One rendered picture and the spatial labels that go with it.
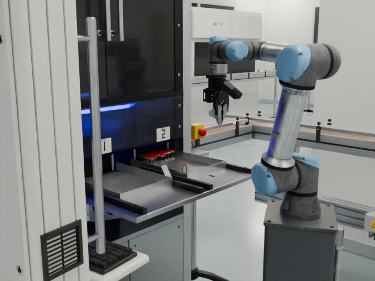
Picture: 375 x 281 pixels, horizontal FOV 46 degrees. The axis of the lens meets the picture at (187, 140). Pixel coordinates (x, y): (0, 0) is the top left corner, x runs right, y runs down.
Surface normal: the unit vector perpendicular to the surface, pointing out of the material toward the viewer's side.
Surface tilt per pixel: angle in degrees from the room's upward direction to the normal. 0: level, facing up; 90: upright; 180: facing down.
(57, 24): 90
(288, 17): 90
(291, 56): 83
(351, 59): 90
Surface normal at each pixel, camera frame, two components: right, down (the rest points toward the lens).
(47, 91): 0.82, 0.12
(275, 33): -0.67, 0.15
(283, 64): -0.84, -0.01
